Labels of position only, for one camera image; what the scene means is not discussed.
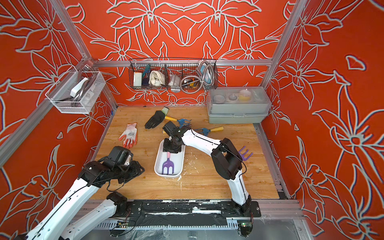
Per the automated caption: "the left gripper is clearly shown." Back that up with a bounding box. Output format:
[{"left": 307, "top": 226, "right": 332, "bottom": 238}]
[{"left": 115, "top": 159, "right": 147, "bottom": 182}]

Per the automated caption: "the white oval storage tray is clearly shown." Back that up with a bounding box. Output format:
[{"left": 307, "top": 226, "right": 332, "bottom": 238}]
[{"left": 154, "top": 140, "right": 186, "bottom": 178}]

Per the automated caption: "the purple fork pink handle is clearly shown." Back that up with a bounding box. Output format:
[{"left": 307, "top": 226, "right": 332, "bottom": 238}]
[{"left": 162, "top": 152, "right": 175, "bottom": 175}]

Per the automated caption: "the blue fork yellow handle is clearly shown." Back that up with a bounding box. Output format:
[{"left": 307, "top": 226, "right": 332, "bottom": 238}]
[{"left": 195, "top": 127, "right": 224, "bottom": 136}]

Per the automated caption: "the purple rake pink handle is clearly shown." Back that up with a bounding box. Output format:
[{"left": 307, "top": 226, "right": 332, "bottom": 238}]
[{"left": 238, "top": 146, "right": 254, "bottom": 161}]

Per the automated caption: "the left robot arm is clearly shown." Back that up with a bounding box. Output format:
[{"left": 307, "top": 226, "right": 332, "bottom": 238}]
[{"left": 16, "top": 146, "right": 145, "bottom": 240}]

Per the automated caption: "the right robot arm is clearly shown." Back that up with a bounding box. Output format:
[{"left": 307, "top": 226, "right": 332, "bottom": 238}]
[{"left": 163, "top": 122, "right": 252, "bottom": 217}]

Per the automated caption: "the grey plastic tool box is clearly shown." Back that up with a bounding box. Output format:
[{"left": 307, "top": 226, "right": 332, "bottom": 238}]
[{"left": 207, "top": 87, "right": 272, "bottom": 124}]

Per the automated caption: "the white box in basket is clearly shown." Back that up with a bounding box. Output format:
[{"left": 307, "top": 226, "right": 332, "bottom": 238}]
[{"left": 133, "top": 72, "right": 143, "bottom": 88}]

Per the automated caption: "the black work glove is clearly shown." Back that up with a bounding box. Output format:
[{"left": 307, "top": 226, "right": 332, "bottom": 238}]
[{"left": 145, "top": 107, "right": 169, "bottom": 129}]

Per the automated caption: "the red white work glove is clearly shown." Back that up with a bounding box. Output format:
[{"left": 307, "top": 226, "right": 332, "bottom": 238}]
[{"left": 118, "top": 123, "right": 138, "bottom": 149}]

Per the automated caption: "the white cloth in basket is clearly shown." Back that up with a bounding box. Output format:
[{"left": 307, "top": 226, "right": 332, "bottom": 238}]
[{"left": 149, "top": 71, "right": 166, "bottom": 87}]

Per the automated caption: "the white device in side basket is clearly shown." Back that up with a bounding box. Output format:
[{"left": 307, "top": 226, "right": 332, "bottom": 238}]
[{"left": 70, "top": 78, "right": 89, "bottom": 98}]

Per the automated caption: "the blue rake yellow handle middle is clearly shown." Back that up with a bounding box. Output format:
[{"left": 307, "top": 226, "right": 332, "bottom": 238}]
[{"left": 163, "top": 125, "right": 191, "bottom": 136}]

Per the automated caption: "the blue rake yellow handle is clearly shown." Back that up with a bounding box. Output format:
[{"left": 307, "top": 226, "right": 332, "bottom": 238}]
[
  {"left": 163, "top": 125, "right": 191, "bottom": 136},
  {"left": 165, "top": 116, "right": 191, "bottom": 127}
]

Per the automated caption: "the blue rake yellow handle rear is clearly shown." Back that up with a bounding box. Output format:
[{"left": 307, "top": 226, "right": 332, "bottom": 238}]
[{"left": 165, "top": 116, "right": 191, "bottom": 127}]

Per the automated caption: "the coiled grey cable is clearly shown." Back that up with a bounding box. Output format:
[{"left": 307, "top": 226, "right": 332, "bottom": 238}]
[{"left": 180, "top": 59, "right": 215, "bottom": 94}]

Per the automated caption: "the black wire wall basket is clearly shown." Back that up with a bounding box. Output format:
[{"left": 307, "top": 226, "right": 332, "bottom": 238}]
[{"left": 129, "top": 58, "right": 219, "bottom": 94}]

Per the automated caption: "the white wire side basket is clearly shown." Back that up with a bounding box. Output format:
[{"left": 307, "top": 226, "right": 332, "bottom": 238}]
[{"left": 46, "top": 67, "right": 106, "bottom": 114}]

